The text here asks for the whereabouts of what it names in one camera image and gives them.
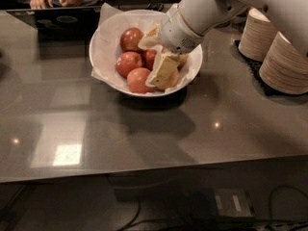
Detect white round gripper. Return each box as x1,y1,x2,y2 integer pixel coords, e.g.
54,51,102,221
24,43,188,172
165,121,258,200
138,4,204,87

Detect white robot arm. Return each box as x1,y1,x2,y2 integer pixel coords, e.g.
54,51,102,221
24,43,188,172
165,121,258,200
139,0,308,87

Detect dark red center apple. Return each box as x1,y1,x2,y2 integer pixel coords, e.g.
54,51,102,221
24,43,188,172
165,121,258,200
141,49,157,70

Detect yellow-red apple back right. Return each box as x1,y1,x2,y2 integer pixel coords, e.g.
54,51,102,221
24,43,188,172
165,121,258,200
161,47,189,68

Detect yellow-red apple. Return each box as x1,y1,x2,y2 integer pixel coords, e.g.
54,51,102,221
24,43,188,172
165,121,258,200
157,69,179,90
161,47,189,68

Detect yellow-red apple front right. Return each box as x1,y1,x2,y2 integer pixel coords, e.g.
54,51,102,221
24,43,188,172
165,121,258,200
157,69,179,90

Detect red apple back left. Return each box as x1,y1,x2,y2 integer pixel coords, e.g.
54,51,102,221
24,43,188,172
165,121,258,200
120,28,143,52

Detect red apple with sticker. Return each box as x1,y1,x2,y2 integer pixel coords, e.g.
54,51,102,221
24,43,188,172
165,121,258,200
115,51,142,78

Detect orange-red apple front left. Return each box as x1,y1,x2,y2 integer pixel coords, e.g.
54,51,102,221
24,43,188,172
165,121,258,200
127,67,153,93

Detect white ceramic bowl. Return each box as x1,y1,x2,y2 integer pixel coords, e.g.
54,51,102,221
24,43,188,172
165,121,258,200
89,9,204,98

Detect black rubber mat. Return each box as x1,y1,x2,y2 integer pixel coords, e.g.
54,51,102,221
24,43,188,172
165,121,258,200
234,39,308,98

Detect back stack paper bowls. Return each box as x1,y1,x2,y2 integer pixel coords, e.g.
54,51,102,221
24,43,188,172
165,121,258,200
239,8,277,62

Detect stack paper bowls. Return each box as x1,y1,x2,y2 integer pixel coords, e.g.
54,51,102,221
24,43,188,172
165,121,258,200
239,8,277,62
259,32,308,95

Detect black laptop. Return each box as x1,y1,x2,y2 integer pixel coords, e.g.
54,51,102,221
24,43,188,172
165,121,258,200
7,6,101,40

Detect front stack paper bowls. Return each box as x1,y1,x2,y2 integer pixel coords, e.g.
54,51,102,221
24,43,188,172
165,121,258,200
259,32,308,95

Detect power box under table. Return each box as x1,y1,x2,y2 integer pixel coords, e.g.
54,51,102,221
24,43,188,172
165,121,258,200
190,188,255,222

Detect black cable on floor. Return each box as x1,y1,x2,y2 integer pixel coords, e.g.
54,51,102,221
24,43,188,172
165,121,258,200
105,173,308,231

